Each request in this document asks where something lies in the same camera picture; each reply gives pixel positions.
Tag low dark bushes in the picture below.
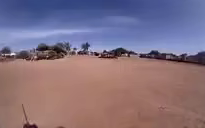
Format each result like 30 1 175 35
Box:
97 46 138 60

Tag red dirt ground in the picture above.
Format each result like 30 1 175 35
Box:
0 54 205 128

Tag palm tree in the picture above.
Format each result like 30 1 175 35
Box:
80 41 92 56

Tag clump of trees and bushes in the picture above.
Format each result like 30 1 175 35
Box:
15 41 73 62

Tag robot's own part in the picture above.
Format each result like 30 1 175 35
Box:
21 103 39 128

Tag long low wall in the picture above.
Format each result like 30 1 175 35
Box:
138 49 205 67

